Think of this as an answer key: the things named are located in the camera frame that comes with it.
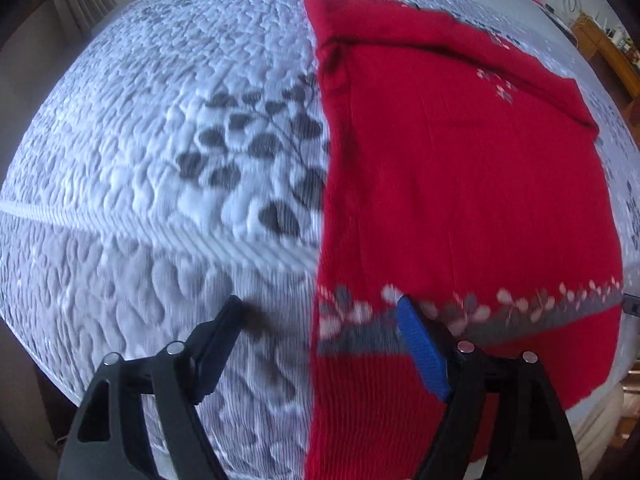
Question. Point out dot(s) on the white quilted leaf-print bedspread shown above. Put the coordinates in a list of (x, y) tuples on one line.
[(150, 185)]

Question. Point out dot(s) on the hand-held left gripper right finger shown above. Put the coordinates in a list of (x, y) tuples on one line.
[(420, 345)]

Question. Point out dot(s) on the wooden side table with items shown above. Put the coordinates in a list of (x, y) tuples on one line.
[(600, 52)]

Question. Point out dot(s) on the red knit sweater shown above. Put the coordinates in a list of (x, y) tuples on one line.
[(450, 185)]

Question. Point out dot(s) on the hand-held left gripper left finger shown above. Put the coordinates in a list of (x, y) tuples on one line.
[(220, 342)]

